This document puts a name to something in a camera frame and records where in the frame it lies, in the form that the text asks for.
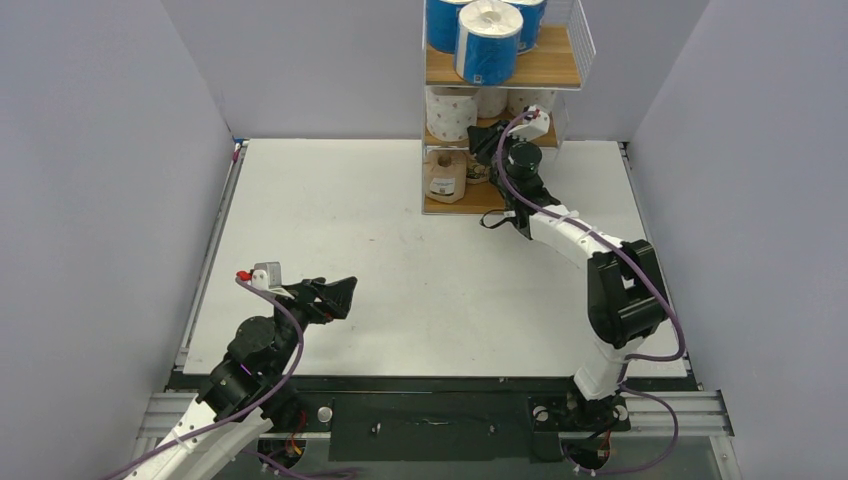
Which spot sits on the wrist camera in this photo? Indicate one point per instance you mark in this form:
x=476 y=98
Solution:
x=264 y=279
x=535 y=123

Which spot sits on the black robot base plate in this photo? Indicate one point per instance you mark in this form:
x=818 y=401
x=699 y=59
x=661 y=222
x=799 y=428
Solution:
x=395 y=419

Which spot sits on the blue roll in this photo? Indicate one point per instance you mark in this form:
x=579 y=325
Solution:
x=441 y=23
x=532 y=12
x=487 y=43

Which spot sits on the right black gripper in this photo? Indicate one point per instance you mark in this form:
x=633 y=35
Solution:
x=486 y=142

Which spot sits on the blue roll front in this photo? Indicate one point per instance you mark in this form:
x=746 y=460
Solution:
x=441 y=23

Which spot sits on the blue roll back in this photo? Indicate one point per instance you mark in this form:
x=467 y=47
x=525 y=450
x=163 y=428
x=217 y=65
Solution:
x=487 y=43

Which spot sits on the brown roll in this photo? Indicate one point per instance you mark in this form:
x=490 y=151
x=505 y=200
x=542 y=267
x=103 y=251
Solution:
x=445 y=175
x=476 y=172

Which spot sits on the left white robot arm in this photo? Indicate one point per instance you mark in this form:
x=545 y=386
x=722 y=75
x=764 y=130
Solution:
x=248 y=392

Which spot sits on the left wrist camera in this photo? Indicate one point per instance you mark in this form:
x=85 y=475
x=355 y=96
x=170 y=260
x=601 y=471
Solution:
x=264 y=279

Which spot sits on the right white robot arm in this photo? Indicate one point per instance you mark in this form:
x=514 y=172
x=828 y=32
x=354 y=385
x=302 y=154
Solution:
x=626 y=299

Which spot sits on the white floral roll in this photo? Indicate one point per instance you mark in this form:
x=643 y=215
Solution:
x=519 y=99
x=450 y=111
x=490 y=101

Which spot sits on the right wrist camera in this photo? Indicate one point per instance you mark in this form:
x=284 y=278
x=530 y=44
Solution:
x=535 y=123

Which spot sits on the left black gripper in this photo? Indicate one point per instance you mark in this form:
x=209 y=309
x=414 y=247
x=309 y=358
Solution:
x=335 y=303

